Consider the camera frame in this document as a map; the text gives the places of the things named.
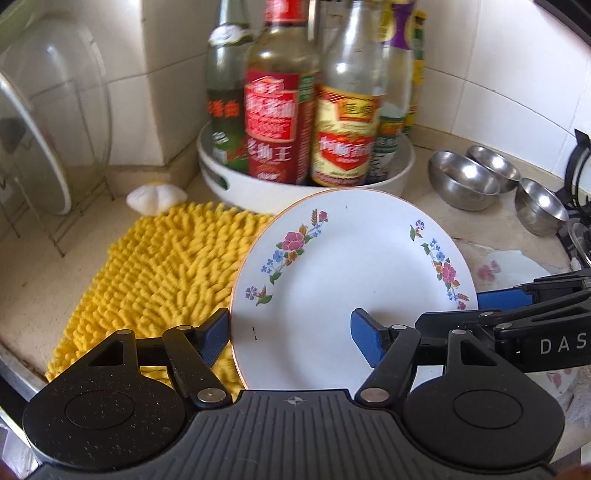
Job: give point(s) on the white towel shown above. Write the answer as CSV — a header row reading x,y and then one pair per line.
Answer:
x,y
571,388

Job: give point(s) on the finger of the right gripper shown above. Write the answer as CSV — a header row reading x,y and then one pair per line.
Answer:
x,y
539,290

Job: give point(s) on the small steel bowl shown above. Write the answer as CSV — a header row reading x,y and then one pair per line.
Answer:
x,y
538,209

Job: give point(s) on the glass pot lid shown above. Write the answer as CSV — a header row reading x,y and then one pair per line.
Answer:
x,y
53,49

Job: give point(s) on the wire lid rack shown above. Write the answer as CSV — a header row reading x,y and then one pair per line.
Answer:
x,y
55,216

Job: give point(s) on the red label soy sauce bottle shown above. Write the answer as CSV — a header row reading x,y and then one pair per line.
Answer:
x,y
281,69

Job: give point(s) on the yellow label vinegar bottle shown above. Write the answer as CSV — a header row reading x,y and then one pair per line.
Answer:
x,y
349,98

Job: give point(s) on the white plate colourful flower rim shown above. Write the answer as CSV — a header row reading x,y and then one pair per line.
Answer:
x,y
317,262

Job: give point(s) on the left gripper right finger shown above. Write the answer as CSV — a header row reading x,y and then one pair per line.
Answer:
x,y
391,352

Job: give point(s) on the dark bottle yellow label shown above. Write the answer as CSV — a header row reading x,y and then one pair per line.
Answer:
x,y
419,18

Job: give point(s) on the green glass bottle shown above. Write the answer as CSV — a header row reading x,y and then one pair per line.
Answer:
x,y
225,84

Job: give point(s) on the black gas stove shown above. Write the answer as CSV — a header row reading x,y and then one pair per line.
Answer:
x,y
574,235

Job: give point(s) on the white garlic bulb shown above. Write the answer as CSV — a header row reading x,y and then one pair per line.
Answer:
x,y
155,198

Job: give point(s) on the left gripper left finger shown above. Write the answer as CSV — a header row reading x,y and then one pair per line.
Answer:
x,y
192,352

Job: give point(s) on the yellow chenille mat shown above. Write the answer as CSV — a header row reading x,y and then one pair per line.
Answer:
x,y
173,269

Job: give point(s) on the white plate red flower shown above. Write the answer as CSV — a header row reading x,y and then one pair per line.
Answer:
x,y
505,269

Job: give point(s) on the large steel bowl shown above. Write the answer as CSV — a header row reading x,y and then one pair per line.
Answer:
x,y
462,182

